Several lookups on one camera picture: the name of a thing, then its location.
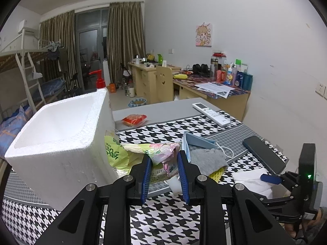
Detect black smartphone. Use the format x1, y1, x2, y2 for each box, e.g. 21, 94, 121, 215
242, 136, 287, 175

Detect yellow foam net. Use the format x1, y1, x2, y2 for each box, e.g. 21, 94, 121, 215
208, 167, 226, 183

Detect white air conditioner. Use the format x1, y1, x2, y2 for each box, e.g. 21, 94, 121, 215
18, 19, 41, 34

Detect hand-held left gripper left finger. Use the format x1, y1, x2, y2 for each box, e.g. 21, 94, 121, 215
36, 155, 153, 245

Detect brown curtain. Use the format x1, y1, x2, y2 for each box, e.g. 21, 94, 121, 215
39, 11, 77, 92
107, 2, 146, 87

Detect white tissue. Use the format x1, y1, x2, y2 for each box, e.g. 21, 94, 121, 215
231, 167, 289, 199

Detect plain wooden desk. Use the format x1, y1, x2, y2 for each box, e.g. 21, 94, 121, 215
128, 61, 182, 104

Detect white wall socket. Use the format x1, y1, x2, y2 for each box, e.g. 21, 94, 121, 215
315, 82, 326, 99

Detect person's right hand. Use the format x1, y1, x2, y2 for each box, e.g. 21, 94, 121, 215
283, 207, 327, 245

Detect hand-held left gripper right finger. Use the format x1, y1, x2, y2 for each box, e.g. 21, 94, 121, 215
177, 150, 294, 245

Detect white red pump bottle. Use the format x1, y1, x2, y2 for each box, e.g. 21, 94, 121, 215
89, 70, 106, 91

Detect wooden chair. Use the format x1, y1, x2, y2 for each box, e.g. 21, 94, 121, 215
155, 66, 174, 104

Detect grey cloth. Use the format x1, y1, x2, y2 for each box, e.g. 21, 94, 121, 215
189, 148, 228, 178

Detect orange snack packet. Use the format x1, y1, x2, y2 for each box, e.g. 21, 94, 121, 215
121, 114, 148, 127

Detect printed paper sheets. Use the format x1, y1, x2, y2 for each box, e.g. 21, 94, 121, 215
195, 82, 235, 99

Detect glass balcony door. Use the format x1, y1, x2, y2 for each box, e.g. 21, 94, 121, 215
75, 8, 110, 92

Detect wooden desk with printed mat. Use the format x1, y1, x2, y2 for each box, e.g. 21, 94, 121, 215
172, 71, 252, 123

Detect cluster of toiletry bottles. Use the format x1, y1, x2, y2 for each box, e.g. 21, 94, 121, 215
209, 52, 253, 91

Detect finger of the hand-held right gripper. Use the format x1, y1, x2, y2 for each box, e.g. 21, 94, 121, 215
252, 191, 298, 211
260, 171, 300, 192

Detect white metal bunk bed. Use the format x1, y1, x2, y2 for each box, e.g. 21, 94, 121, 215
0, 28, 67, 123

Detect white remote control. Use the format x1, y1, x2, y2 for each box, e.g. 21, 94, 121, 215
192, 102, 230, 127

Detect white foam box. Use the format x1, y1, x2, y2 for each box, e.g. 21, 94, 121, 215
4, 89, 120, 211

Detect dark hanging clothes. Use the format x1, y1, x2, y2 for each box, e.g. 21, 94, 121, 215
47, 41, 69, 72

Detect floral plastic packet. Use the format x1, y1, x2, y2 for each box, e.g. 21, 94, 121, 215
138, 142, 182, 184

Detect cartoon wall poster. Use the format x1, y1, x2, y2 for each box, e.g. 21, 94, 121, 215
196, 22, 213, 47

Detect blue face mask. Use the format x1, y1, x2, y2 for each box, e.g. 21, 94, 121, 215
182, 131, 234, 164

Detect black headphones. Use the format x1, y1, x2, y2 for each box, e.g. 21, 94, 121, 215
192, 64, 210, 77

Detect blue orange quilt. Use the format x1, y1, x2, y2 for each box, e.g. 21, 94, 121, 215
0, 105, 34, 159

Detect houndstooth blanket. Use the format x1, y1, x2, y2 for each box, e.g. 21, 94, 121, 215
0, 111, 290, 245

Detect green plastic bag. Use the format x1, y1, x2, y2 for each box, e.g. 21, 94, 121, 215
104, 129, 145, 178

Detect blue checked mattress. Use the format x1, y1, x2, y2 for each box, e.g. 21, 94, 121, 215
41, 79, 66, 97

